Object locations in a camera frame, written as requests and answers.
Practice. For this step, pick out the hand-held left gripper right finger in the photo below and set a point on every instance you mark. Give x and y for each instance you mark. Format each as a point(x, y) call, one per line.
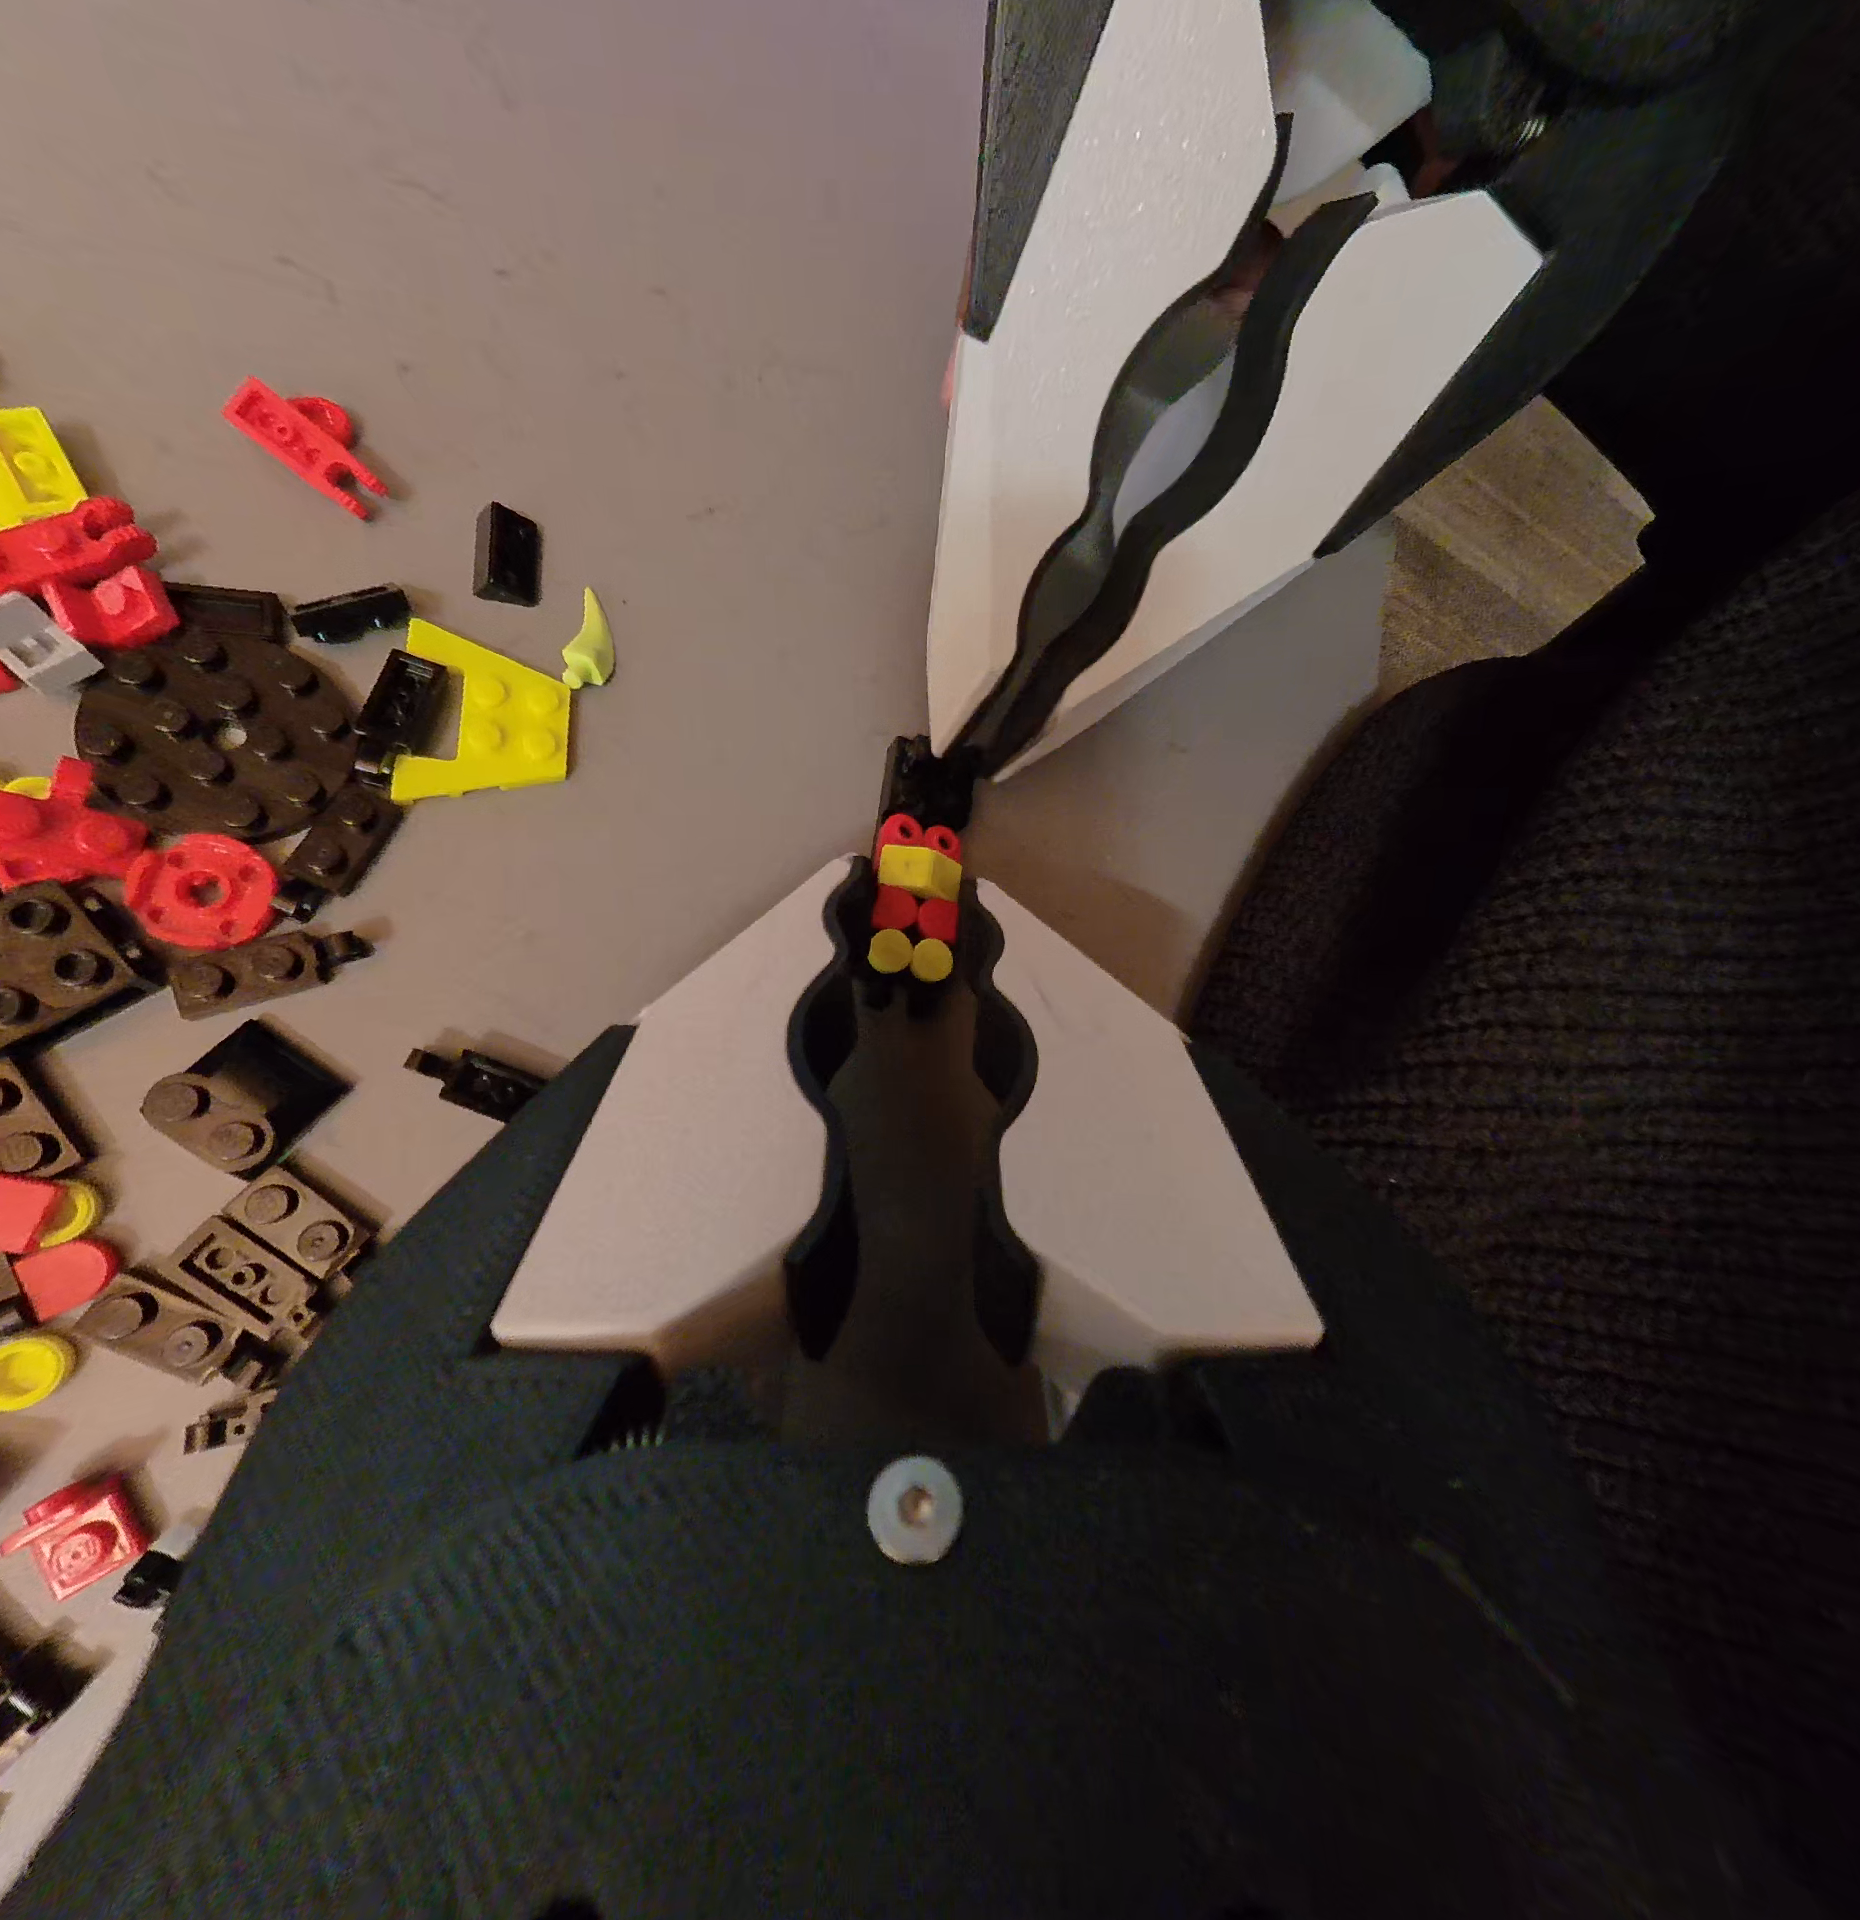
point(1140, 1185)

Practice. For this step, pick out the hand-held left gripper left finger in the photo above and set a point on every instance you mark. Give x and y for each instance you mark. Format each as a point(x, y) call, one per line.
point(690, 1171)

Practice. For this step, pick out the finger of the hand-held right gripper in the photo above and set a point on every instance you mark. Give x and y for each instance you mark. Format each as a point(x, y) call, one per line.
point(1394, 345)
point(1110, 300)

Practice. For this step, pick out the red yellow black lego assembly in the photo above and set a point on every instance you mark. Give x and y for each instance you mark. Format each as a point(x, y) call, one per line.
point(914, 900)

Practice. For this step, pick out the small black lego piece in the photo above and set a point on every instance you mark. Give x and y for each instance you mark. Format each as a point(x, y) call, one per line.
point(930, 772)

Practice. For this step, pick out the pile of lego pieces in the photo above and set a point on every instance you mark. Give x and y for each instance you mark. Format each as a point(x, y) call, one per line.
point(195, 735)

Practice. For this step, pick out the yellow wedge lego plate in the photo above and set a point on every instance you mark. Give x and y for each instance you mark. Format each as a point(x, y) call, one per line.
point(488, 729)

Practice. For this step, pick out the lime lego horn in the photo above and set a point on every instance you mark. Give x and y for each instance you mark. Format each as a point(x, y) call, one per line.
point(591, 652)

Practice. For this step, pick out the black lego tile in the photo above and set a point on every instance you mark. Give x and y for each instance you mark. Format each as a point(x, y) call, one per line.
point(507, 552)

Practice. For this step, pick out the red lego clip plate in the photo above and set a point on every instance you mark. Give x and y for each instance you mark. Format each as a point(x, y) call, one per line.
point(293, 440)

